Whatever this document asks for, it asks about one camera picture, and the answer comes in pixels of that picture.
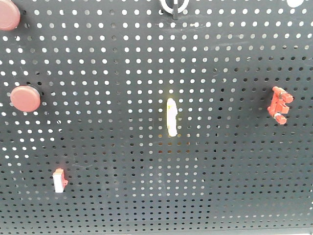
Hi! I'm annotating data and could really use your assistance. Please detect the red push button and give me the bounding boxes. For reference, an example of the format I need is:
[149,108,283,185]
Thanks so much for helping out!
[0,0,21,31]
[10,86,41,112]

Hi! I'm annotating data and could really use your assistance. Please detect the upper red push button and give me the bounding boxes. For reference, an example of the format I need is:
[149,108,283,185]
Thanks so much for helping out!
[0,0,21,31]

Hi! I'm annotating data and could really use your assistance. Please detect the black rotary selector knob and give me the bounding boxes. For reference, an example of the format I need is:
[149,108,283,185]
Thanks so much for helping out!
[159,0,190,20]

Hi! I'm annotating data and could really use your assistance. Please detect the red toggle switch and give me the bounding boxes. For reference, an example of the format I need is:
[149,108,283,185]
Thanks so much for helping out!
[268,86,294,125]

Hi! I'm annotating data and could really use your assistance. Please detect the yellow toggle switch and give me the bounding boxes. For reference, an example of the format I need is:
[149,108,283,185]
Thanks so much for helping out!
[166,98,178,137]

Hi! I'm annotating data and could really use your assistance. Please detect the white red rocker switch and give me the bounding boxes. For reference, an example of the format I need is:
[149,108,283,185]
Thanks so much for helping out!
[52,168,68,193]

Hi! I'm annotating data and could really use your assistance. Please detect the lower red push button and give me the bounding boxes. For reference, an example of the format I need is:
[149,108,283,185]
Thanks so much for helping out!
[10,86,41,112]

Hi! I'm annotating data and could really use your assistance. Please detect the black perforated pegboard panel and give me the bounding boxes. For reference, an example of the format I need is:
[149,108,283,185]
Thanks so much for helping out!
[0,0,313,235]

